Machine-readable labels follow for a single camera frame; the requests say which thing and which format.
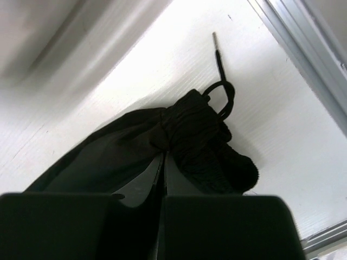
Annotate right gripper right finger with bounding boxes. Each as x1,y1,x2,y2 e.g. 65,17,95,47
157,155,305,259

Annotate black trousers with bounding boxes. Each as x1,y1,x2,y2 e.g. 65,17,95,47
25,31,260,196

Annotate aluminium table frame rail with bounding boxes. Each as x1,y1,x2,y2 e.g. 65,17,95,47
250,1,346,254

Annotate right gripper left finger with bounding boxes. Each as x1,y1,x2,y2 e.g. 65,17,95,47
1,155,164,259

